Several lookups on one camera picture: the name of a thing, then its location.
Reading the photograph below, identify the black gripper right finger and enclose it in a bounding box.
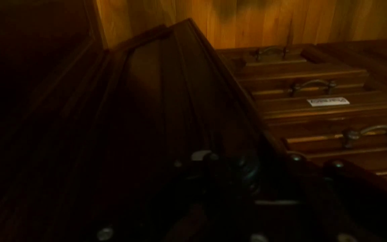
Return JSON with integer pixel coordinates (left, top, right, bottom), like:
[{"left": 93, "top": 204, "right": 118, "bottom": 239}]
[{"left": 258, "top": 143, "right": 320, "bottom": 199}]

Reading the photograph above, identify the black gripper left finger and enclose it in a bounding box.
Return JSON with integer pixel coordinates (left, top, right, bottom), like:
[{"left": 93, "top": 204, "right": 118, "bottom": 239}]
[{"left": 204, "top": 151, "right": 239, "bottom": 199}]

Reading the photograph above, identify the round metal door knob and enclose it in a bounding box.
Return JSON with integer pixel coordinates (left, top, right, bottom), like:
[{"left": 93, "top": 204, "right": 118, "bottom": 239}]
[{"left": 235, "top": 156, "right": 262, "bottom": 192}]

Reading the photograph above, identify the dark wooden cabinet door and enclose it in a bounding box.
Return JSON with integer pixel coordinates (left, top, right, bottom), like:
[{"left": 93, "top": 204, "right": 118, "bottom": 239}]
[{"left": 4, "top": 17, "right": 293, "bottom": 242}]

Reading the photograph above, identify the dark wooden cabinet panel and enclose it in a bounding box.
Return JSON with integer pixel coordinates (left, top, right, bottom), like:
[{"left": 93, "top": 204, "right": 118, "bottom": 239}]
[{"left": 0, "top": 0, "right": 105, "bottom": 180}]

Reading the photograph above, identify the small white label sticker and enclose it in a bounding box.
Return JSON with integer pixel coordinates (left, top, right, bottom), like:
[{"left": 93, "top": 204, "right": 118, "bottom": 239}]
[{"left": 306, "top": 94, "right": 352, "bottom": 108}]

